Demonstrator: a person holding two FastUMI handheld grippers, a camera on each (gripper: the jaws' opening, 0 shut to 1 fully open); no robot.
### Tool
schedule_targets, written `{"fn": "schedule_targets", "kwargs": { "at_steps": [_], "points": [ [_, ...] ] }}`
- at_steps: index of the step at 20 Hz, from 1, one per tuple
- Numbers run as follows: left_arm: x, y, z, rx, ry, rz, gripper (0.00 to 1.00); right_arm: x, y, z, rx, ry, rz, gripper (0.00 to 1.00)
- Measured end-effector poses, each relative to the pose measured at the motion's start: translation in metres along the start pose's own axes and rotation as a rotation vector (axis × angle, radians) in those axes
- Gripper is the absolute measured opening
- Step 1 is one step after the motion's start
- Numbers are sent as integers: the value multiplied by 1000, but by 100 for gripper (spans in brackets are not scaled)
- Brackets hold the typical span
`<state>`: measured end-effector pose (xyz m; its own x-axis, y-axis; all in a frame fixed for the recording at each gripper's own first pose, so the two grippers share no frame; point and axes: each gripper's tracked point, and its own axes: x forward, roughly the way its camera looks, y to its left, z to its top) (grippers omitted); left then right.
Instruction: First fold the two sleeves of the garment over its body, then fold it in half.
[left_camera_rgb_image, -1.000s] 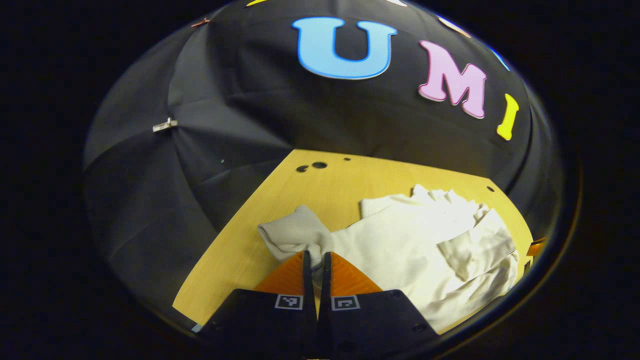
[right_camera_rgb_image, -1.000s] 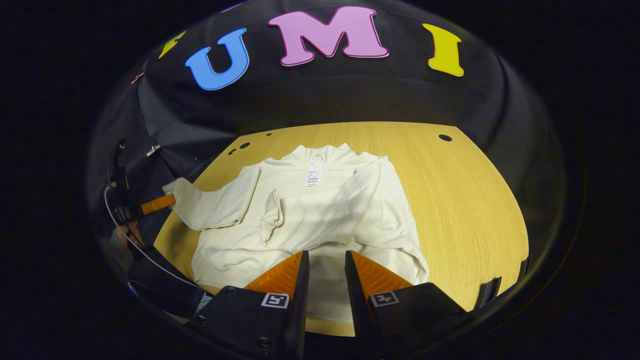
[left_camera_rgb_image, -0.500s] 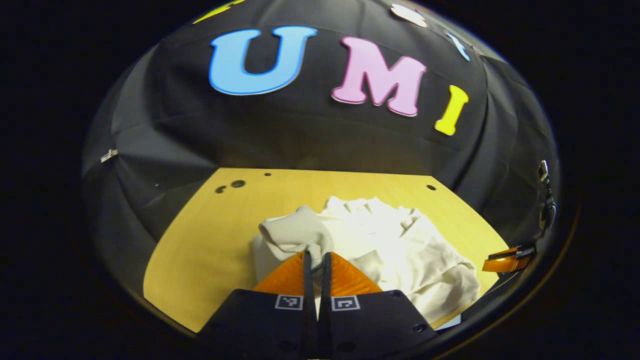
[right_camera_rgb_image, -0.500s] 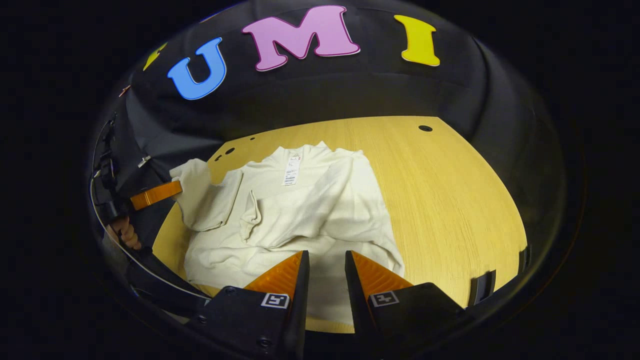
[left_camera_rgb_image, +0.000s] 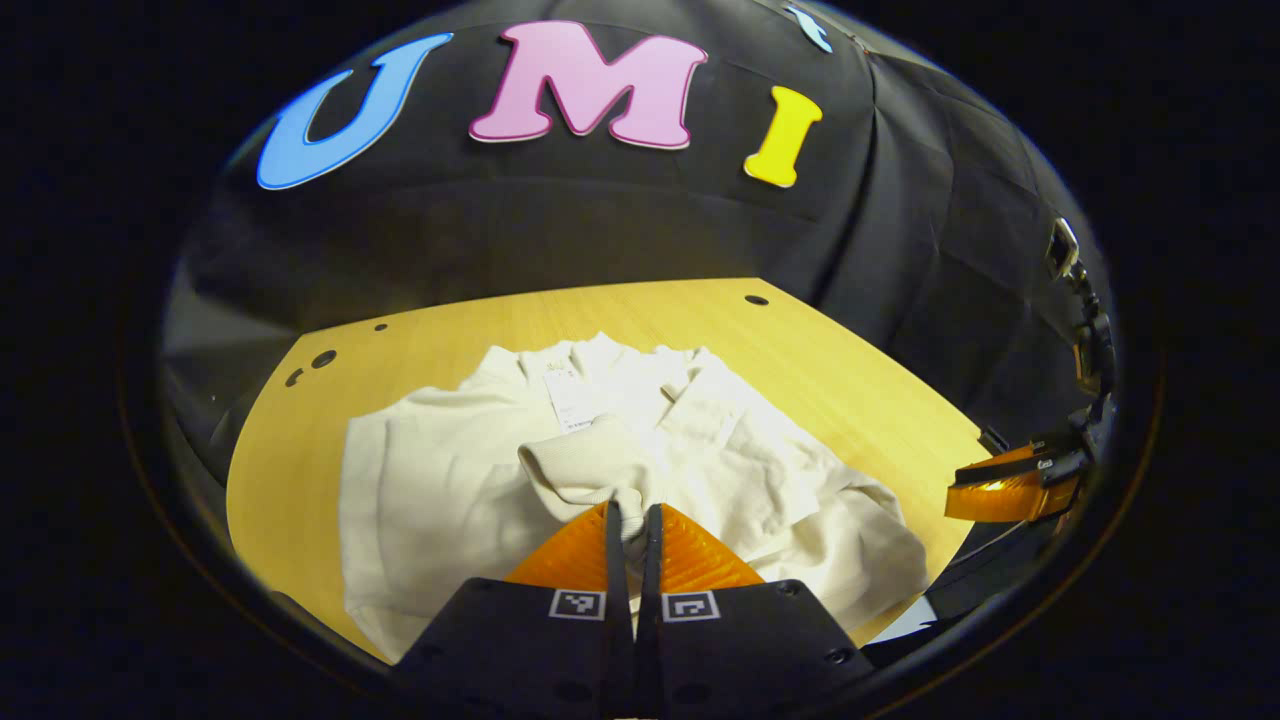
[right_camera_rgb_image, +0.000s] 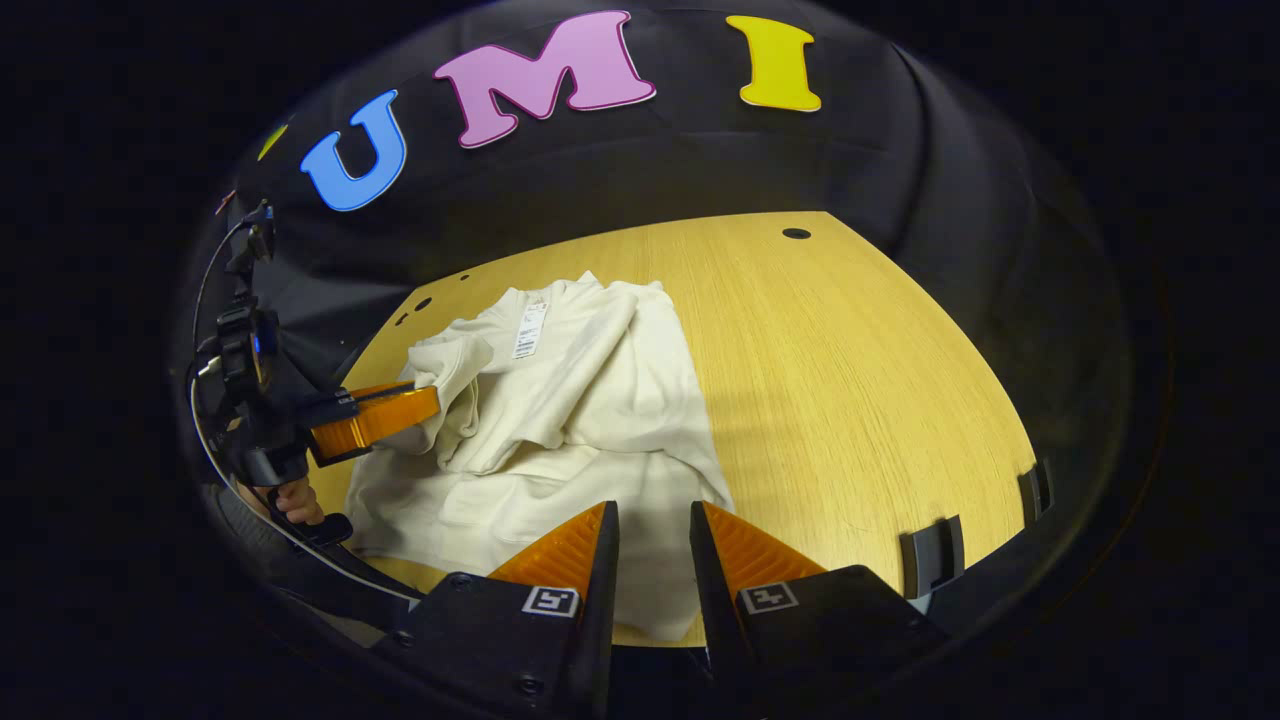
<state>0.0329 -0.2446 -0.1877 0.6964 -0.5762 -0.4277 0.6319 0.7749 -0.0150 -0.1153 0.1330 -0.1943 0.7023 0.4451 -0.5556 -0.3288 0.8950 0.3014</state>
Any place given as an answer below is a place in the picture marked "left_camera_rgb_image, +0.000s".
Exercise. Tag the white paper garment tag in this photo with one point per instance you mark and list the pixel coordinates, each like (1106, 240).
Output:
(570, 405)

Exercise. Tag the black backdrop cloth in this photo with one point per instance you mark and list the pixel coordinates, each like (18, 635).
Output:
(900, 250)

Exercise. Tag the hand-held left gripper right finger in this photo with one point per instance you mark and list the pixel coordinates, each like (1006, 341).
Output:
(648, 590)

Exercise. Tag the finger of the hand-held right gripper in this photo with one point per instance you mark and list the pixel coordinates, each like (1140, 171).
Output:
(1030, 465)
(1010, 500)

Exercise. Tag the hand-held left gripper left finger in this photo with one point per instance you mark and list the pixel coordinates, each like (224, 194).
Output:
(618, 590)

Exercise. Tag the cream white polo shirt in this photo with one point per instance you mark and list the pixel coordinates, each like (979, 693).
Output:
(450, 500)

